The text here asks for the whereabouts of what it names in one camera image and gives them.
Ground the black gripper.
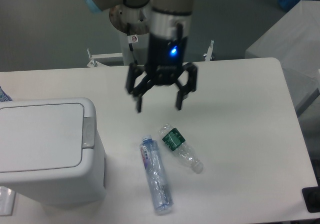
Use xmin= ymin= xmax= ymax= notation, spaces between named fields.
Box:
xmin=125 ymin=34 xmax=198 ymax=113

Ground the white plastic trash can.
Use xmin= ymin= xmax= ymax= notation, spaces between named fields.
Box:
xmin=0 ymin=97 xmax=106 ymax=205

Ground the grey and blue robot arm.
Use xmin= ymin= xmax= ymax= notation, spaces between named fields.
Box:
xmin=84 ymin=0 xmax=198 ymax=112

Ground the clear bottle with green label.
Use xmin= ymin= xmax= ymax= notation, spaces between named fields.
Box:
xmin=158 ymin=123 xmax=204 ymax=174

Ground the clear bottle with pink label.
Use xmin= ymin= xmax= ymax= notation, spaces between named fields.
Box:
xmin=139 ymin=135 xmax=173 ymax=215

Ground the white covered side table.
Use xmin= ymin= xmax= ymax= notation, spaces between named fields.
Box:
xmin=244 ymin=1 xmax=320 ymax=115

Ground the blue patterned bottle at edge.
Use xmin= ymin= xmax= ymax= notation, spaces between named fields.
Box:
xmin=0 ymin=87 xmax=12 ymax=102

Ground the black device at table edge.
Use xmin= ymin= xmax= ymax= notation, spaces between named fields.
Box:
xmin=302 ymin=186 xmax=320 ymax=213

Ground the clear plastic sheet under bin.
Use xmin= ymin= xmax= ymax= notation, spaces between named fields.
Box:
xmin=0 ymin=186 xmax=16 ymax=216

